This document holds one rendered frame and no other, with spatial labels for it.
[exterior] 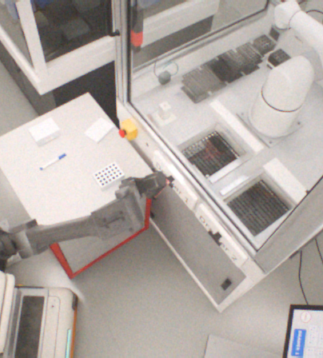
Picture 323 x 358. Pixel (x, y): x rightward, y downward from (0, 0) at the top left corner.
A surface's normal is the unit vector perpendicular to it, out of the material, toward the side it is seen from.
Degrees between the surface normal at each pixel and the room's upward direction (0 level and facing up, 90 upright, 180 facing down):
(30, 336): 0
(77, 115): 0
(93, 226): 59
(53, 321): 0
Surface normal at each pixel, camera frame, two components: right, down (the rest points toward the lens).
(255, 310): 0.07, -0.48
